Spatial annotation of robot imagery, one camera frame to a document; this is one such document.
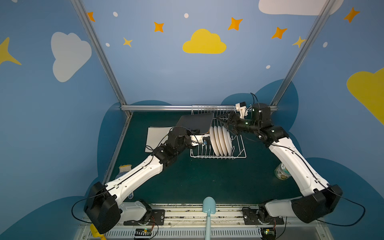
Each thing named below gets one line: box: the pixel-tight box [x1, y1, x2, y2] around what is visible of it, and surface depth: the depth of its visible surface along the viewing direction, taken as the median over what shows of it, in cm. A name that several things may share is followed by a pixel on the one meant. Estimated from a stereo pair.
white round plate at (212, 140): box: [209, 125, 220, 156], surface depth 88 cm
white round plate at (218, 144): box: [214, 126, 224, 156], surface depth 88 cm
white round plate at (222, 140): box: [218, 125, 228, 156], surface depth 88 cm
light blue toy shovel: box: [202, 196, 216, 240], surface depth 77 cm
